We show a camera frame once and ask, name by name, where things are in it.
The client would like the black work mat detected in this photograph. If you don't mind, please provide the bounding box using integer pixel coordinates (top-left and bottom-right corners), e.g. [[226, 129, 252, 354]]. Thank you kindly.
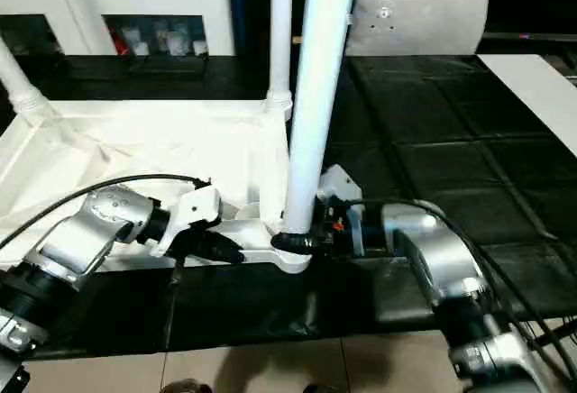
[[0, 50, 577, 358]]

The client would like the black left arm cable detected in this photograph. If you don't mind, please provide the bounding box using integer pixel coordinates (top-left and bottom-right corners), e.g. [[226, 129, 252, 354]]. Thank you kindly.
[[0, 174, 210, 251]]

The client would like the white cabinet with glass doors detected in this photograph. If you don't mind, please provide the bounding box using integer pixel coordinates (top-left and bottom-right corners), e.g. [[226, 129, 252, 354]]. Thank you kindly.
[[0, 0, 235, 57]]

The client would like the white flat panel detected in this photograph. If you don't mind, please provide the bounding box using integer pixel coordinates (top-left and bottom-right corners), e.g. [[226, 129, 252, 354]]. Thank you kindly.
[[480, 53, 577, 158]]

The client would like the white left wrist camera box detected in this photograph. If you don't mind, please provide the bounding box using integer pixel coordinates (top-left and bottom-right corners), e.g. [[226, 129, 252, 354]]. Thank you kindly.
[[158, 186, 223, 257]]

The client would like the grey pillow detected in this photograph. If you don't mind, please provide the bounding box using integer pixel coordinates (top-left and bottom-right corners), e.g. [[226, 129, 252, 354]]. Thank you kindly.
[[345, 0, 491, 57]]

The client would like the white plastic table top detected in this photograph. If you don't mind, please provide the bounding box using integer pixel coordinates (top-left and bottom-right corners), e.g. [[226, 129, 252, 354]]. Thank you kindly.
[[0, 96, 313, 274]]

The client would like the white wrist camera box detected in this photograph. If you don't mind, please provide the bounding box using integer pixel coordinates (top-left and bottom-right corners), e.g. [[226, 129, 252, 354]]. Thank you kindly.
[[318, 165, 363, 209], [158, 186, 223, 257]]

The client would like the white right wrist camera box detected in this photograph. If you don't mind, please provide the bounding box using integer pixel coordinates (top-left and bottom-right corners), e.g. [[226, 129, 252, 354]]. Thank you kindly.
[[318, 165, 363, 209]]

